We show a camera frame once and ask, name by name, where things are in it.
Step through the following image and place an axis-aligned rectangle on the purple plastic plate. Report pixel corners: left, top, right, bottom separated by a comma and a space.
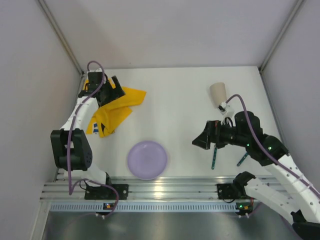
127, 140, 168, 180

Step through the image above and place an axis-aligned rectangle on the spoon with teal handle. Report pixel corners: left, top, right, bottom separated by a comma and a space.
236, 152, 249, 167

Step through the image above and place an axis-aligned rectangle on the perforated metal cable tray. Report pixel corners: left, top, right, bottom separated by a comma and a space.
50, 202, 253, 213

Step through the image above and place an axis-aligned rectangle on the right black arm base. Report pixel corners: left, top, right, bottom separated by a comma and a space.
216, 183, 248, 201

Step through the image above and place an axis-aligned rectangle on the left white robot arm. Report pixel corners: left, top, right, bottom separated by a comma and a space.
50, 71, 125, 186

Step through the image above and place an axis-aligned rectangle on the beige paper cup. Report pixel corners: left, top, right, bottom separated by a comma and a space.
209, 82, 227, 108

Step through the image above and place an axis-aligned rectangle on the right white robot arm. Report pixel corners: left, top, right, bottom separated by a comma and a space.
192, 109, 320, 240

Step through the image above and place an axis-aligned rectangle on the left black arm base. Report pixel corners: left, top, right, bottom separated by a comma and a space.
84, 184, 129, 200

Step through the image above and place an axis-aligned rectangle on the fork with teal handle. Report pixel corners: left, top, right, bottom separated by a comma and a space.
211, 145, 218, 170

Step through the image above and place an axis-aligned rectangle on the aluminium rail frame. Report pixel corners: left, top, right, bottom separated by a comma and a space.
40, 176, 233, 202

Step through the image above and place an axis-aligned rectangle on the yellow cloth placemat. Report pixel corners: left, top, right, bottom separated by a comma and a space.
85, 86, 147, 138

